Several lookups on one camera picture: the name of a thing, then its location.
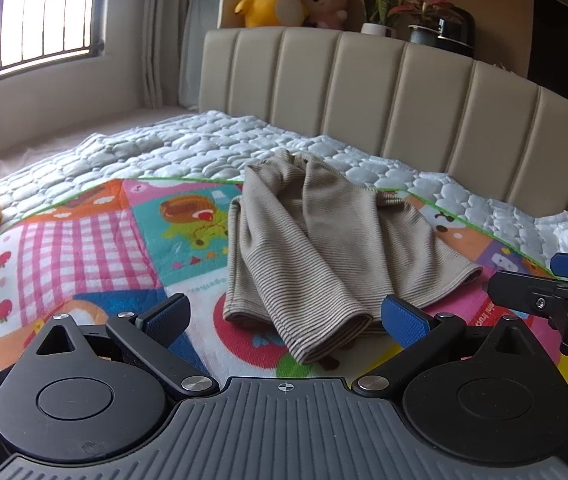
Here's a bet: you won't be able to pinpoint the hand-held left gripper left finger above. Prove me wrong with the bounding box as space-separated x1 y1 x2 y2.
32 293 221 397

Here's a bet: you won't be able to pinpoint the barred window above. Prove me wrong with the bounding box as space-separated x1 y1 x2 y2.
0 0 109 88

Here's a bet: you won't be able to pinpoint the white quilted mattress pad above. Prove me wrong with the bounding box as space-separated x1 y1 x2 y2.
0 110 568 281

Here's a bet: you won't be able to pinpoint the beige padded headboard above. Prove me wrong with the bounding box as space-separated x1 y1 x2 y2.
199 27 568 216

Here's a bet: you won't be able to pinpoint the beige curtain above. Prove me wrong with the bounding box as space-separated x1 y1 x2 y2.
136 0 189 108

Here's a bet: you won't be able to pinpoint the red-leaf plant in dark pot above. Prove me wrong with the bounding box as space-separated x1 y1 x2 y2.
389 0 457 47

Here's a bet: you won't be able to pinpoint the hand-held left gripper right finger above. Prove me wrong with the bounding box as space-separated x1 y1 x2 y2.
353 294 551 398

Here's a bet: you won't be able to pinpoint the wooden headboard shelf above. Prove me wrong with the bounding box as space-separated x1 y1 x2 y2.
216 0 535 78

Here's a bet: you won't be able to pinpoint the pale grey cloth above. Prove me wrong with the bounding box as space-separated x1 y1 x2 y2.
181 0 223 111

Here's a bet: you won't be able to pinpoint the colourful printed play mat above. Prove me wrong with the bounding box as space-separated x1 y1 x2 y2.
0 177 568 391

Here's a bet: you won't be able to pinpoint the black jar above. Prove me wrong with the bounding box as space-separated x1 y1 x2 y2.
436 7 476 54

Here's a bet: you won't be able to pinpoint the green plant in white pot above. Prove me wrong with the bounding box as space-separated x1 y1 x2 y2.
356 0 399 37

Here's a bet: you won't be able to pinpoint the beige striped pants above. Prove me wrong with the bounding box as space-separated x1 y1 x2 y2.
223 149 485 366

